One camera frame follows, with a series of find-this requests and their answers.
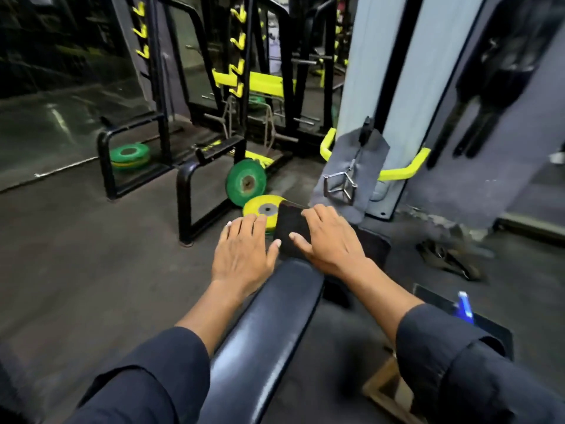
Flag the person's right hand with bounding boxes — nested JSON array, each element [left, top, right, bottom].
[[289, 204, 367, 279]]

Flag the person's left hand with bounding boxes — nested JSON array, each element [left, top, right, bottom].
[[211, 214, 282, 301]]

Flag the black cleaning cloth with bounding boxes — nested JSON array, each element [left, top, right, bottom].
[[273, 201, 312, 261]]

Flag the person's left forearm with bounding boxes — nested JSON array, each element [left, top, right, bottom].
[[66, 280, 249, 424]]

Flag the person's right forearm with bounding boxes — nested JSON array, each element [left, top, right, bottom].
[[343, 258, 565, 424]]

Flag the yellow weight plate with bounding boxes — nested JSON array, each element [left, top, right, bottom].
[[242, 194, 288, 233]]

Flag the black bench seat pad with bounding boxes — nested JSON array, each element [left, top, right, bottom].
[[352, 224, 392, 271]]

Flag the green weight plate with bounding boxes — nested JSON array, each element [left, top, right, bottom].
[[225, 158, 267, 207]]

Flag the black padded bench roller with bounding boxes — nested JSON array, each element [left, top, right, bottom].
[[198, 258, 326, 424]]

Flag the green and yellow plate stack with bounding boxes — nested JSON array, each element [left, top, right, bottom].
[[109, 142, 152, 171]]

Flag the blue spray bottle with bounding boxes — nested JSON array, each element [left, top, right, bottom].
[[456, 291, 476, 326]]

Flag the yellow rack crossbeam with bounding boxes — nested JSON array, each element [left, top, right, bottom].
[[211, 68, 297, 100]]

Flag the row of yellow rack hooks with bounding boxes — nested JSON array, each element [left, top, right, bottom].
[[132, 0, 151, 60], [229, 3, 248, 100]]

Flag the chrome triangle cable handle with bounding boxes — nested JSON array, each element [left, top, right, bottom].
[[323, 169, 358, 206]]

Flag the black squat rack frame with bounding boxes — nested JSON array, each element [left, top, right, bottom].
[[97, 0, 249, 248]]

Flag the yellow machine handle bar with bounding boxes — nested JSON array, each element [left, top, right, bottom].
[[319, 127, 432, 182]]

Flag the black straps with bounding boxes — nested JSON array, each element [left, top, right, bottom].
[[416, 237, 485, 282]]

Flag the beige rope attachment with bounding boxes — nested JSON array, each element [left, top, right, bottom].
[[219, 95, 278, 151]]

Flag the black weight machine frame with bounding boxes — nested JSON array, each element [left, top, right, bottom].
[[247, 0, 349, 148]]

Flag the grey cable machine column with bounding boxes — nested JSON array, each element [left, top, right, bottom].
[[333, 0, 491, 222]]

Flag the wooden frame piece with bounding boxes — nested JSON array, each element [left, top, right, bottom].
[[361, 352, 426, 424]]

